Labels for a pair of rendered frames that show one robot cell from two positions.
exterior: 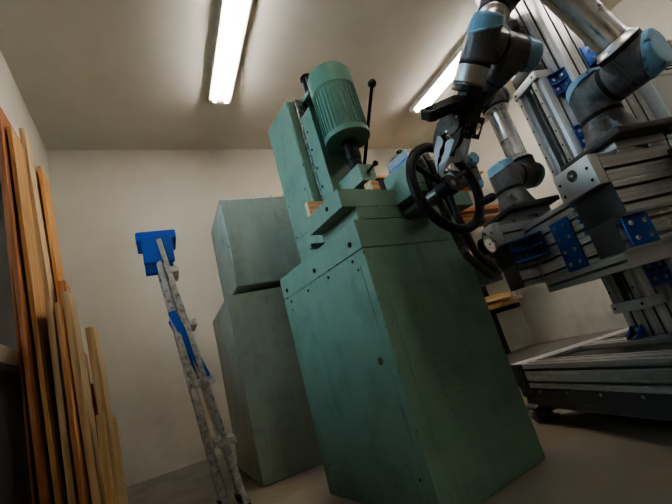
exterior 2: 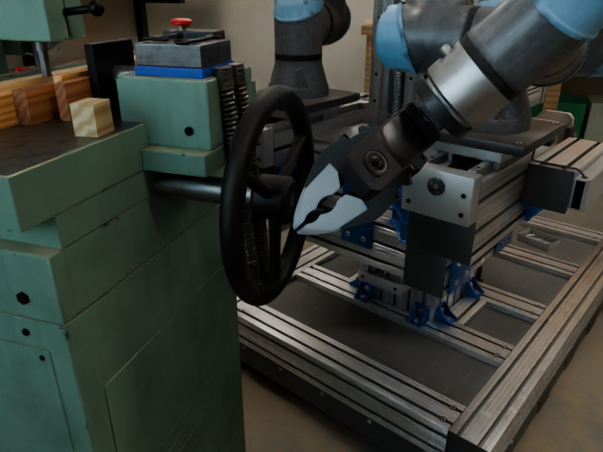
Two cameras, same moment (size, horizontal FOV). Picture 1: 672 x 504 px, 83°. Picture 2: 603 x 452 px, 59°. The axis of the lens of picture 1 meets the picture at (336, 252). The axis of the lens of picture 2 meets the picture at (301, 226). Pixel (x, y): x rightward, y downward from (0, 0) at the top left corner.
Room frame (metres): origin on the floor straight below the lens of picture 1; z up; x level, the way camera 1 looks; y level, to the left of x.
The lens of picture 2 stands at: (0.48, 0.01, 1.07)
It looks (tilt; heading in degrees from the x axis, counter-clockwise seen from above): 25 degrees down; 323
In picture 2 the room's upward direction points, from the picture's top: straight up
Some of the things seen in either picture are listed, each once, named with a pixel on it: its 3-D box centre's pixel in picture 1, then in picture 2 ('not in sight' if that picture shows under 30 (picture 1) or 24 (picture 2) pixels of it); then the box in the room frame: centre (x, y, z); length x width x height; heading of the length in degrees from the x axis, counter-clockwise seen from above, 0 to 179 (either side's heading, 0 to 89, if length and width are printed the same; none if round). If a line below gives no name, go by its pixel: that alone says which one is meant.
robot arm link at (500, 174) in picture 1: (504, 176); (300, 22); (1.57, -0.80, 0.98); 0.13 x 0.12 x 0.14; 117
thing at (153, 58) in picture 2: (409, 162); (188, 48); (1.18, -0.32, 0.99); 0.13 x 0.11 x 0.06; 125
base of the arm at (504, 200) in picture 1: (514, 200); (298, 73); (1.57, -0.79, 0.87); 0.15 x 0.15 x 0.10
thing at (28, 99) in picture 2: not in sight; (81, 92); (1.31, -0.20, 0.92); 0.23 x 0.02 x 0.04; 125
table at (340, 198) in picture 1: (402, 205); (142, 129); (1.25, -0.27, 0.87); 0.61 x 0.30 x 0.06; 125
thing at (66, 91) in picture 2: not in sight; (102, 91); (1.29, -0.23, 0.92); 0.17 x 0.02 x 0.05; 125
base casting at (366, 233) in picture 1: (363, 260); (10, 195); (1.41, -0.09, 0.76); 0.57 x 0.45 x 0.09; 35
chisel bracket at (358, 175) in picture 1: (358, 183); (25, 17); (1.32, -0.15, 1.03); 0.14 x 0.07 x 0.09; 35
